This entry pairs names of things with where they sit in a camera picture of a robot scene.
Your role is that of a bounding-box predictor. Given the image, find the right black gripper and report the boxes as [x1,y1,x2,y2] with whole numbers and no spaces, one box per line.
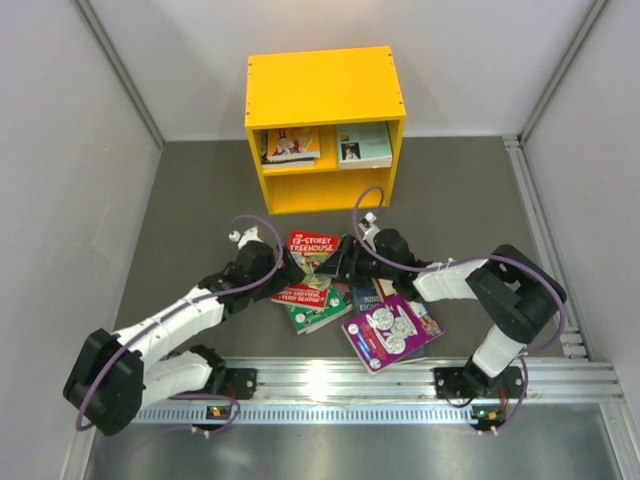
[316,235,398,288]

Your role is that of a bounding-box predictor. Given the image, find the red 13-Storey Treehouse book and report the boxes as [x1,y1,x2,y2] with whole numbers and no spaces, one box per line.
[272,230,341,311]

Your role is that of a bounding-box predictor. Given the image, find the Roald Dahl Charlie book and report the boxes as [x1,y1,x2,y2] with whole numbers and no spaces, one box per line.
[266,127,321,162]

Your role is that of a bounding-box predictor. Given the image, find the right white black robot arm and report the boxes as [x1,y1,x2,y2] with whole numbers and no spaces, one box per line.
[315,229,567,397]

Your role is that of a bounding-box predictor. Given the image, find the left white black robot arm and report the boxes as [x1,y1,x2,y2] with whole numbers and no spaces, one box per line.
[63,240,304,436]

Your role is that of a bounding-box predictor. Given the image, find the dark blue Nineteen Eighty-Four book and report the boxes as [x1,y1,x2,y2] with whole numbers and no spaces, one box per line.
[348,281,429,365]

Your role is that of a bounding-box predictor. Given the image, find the green treehouse book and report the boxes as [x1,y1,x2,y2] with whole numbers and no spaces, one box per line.
[286,282,353,335]

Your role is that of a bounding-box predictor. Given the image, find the cream red-edged book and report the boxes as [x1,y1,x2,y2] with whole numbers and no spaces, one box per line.
[373,279,397,301]

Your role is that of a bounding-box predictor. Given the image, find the purple 117-Storey Treehouse book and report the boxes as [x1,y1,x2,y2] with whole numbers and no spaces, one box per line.
[341,293,445,376]

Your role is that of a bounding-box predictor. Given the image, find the black treehouse book in shelf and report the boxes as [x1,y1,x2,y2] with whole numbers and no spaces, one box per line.
[261,157,316,169]

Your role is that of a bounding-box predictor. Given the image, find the yellow wooden shelf cabinet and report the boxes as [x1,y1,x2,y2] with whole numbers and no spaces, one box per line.
[245,46,407,215]

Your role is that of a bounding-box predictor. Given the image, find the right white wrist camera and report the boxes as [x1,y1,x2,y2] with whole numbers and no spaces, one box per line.
[356,211,380,250]

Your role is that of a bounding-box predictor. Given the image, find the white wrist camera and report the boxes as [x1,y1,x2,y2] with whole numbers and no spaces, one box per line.
[228,226,263,250]
[356,211,380,250]

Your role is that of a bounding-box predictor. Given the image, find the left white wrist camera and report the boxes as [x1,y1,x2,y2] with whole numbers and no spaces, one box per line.
[228,226,263,250]

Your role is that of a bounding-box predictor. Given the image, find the aluminium mounting rail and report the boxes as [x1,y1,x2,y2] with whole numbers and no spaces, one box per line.
[228,357,624,404]

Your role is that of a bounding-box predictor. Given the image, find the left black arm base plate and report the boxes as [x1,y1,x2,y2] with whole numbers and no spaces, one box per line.
[201,368,257,400]

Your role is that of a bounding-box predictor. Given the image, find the slotted cable duct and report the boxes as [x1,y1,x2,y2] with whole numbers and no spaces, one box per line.
[133,402,503,425]

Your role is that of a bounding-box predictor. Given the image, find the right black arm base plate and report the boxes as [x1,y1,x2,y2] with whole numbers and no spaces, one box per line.
[433,366,524,401]

